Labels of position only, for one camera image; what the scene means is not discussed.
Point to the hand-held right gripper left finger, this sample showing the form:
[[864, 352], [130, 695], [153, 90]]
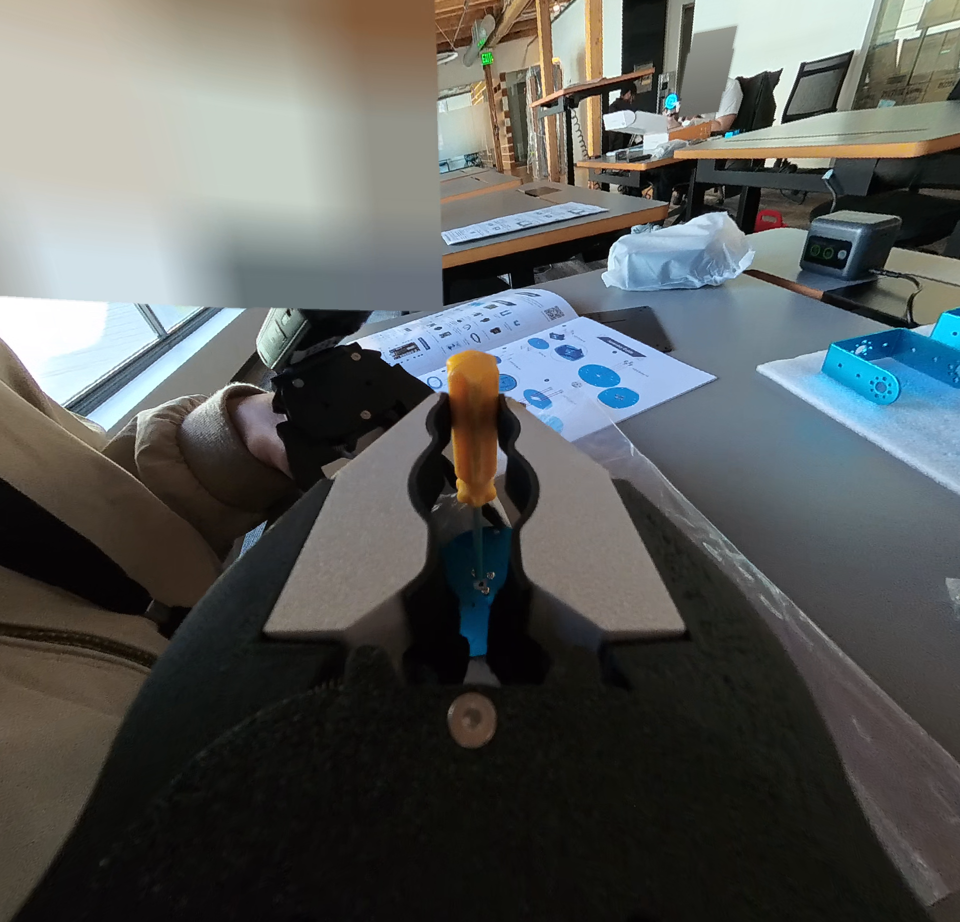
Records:
[[352, 562]]

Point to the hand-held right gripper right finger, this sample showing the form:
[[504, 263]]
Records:
[[592, 562]]

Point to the blue round metal disc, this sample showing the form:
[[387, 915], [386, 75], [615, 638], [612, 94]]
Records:
[[476, 607]]

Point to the person's left forearm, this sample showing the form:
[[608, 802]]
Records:
[[187, 457]]

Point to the wood edged side desk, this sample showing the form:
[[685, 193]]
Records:
[[570, 232]]

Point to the grey wood edged desk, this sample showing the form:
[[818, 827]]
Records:
[[795, 259]]

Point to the raised wood edged desk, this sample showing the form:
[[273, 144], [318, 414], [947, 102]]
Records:
[[592, 86]]

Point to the person's left hand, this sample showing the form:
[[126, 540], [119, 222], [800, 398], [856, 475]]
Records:
[[259, 427]]

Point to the white assembly guide sheet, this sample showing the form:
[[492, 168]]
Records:
[[637, 371]]

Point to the large window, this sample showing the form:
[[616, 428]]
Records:
[[97, 345]]

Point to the white paper strip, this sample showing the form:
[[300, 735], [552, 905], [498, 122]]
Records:
[[525, 223]]

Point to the clear plastic bag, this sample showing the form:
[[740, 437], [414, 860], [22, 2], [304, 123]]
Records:
[[825, 674]]

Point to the white plastic wrapped package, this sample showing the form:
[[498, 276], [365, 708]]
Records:
[[675, 255]]

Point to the white foam sheet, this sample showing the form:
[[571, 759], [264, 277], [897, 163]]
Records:
[[900, 427]]

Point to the grey device with green display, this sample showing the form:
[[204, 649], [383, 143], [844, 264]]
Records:
[[847, 244]]

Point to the black mesh office chair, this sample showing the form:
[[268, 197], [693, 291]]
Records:
[[759, 101]]

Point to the stack of cardboard boxes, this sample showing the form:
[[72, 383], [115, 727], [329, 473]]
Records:
[[915, 37]]

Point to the black metal base plate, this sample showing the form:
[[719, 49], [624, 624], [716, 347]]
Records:
[[637, 326]]

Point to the wooden post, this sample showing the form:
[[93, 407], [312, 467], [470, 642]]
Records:
[[593, 60], [546, 75]]

